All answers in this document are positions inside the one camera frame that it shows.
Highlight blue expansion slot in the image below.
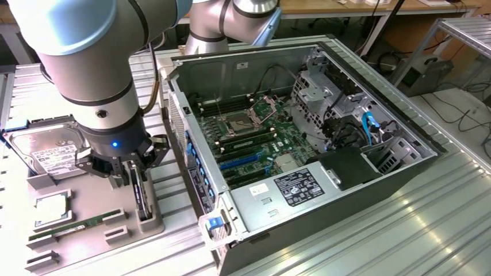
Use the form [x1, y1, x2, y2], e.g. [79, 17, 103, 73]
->
[217, 153, 263, 171]

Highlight silver chipset heatsink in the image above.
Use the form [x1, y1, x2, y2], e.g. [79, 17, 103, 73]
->
[274, 154, 304, 170]

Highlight wooden desk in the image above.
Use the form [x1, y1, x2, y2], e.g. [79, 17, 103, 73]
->
[279, 0, 483, 20]

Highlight metal socket cover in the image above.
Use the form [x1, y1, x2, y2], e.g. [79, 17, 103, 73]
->
[248, 95, 286, 118]

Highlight black RAM slots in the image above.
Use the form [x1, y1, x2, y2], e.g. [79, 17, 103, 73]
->
[196, 95, 255, 117]

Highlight metal disk bay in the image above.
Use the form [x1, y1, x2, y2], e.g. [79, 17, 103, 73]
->
[290, 68, 348, 146]

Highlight metal frame table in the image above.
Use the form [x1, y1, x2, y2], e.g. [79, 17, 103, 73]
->
[390, 17, 491, 89]

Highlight green RAM stick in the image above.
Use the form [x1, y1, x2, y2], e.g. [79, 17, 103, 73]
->
[28, 209, 121, 240]

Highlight green motherboard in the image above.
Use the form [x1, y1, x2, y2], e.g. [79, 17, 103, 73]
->
[193, 93, 328, 191]

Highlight black box device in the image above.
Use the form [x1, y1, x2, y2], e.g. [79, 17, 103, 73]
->
[398, 55, 455, 98]

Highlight open black PC case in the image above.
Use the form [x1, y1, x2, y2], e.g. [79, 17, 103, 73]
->
[157, 40, 448, 273]

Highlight black wire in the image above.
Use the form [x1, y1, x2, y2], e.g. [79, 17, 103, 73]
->
[258, 65, 299, 93]

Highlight silver CPU chip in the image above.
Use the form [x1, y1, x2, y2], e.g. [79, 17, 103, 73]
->
[32, 194, 73, 231]

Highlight blue SATA wire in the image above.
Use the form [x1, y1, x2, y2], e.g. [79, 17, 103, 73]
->
[359, 111, 380, 148]

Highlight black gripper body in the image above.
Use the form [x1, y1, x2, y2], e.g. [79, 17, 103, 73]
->
[79, 114, 156, 163]

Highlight silver hard disk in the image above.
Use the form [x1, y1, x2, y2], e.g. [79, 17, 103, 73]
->
[1, 114, 93, 181]

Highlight CPU socket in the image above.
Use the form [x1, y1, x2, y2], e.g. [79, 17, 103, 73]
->
[223, 112, 259, 136]

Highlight black plastic shroud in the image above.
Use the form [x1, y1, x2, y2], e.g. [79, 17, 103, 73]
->
[316, 146, 384, 191]

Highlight black expansion slot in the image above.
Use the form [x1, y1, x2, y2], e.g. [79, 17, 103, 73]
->
[223, 166, 270, 186]

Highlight black RAM stick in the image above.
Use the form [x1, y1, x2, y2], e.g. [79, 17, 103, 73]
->
[217, 131, 278, 154]

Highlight grey parts rack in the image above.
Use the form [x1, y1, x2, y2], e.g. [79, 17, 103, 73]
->
[24, 159, 167, 274]

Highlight brass-coloured arm hose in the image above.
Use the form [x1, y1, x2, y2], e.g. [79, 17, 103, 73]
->
[141, 43, 161, 113]

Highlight grey power supply unit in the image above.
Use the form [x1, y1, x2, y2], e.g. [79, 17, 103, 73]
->
[228, 160, 343, 234]

